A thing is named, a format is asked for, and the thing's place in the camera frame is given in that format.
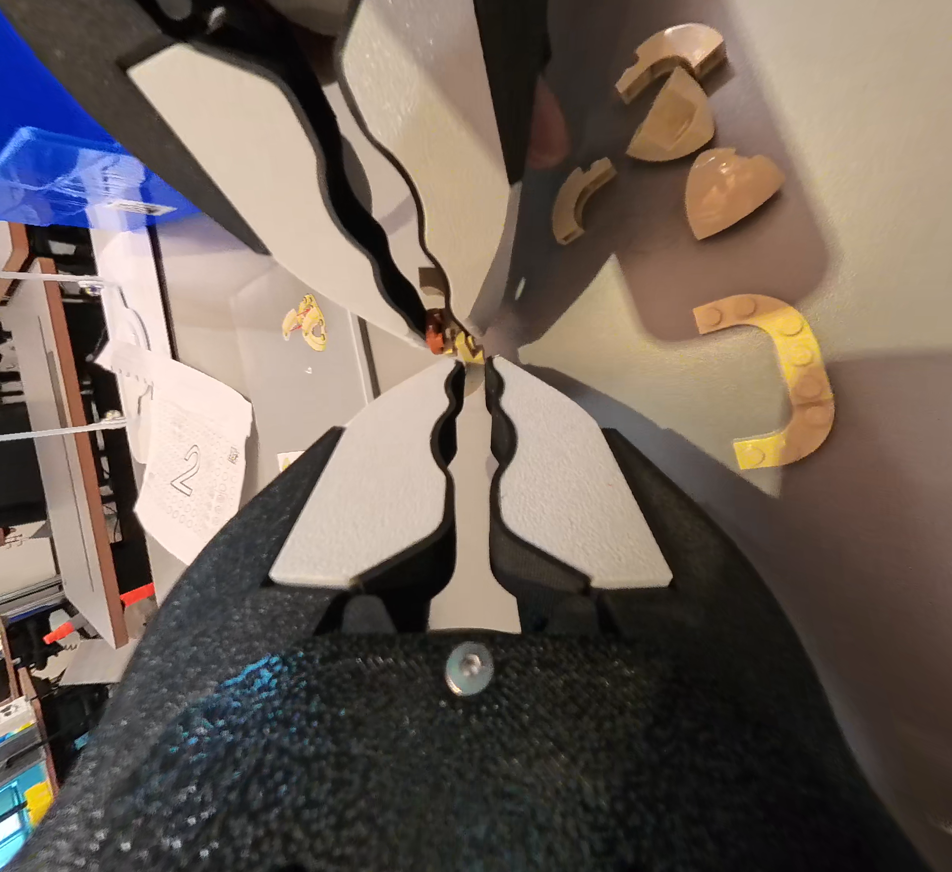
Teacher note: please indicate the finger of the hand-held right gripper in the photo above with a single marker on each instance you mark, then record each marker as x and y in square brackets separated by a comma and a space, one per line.
[253, 144]
[432, 84]

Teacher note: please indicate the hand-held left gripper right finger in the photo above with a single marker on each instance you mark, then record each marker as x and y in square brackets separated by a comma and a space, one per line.
[580, 500]

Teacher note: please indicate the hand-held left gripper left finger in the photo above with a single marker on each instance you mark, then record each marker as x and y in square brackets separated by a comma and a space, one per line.
[365, 500]

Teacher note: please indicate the blue plastic bin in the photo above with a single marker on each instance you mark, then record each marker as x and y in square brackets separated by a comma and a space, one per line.
[60, 173]

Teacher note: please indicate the brown round toy brick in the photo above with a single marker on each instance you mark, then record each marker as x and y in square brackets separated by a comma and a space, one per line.
[436, 331]

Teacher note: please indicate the large tan arch brick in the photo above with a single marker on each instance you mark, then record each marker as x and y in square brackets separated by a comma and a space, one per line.
[470, 349]
[812, 381]

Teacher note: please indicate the long wooden desk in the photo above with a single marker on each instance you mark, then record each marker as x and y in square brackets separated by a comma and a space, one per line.
[60, 411]

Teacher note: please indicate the grey instruction booklet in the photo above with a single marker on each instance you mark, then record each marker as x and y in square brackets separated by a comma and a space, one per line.
[283, 396]

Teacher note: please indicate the white printed paper sheet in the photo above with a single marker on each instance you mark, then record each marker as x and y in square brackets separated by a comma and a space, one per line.
[194, 471]

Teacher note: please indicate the tan curved brick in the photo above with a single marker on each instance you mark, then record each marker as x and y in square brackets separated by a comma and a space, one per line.
[573, 210]
[677, 51]

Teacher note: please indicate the tan quarter-round brick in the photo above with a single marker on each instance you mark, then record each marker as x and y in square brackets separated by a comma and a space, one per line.
[732, 191]
[673, 121]

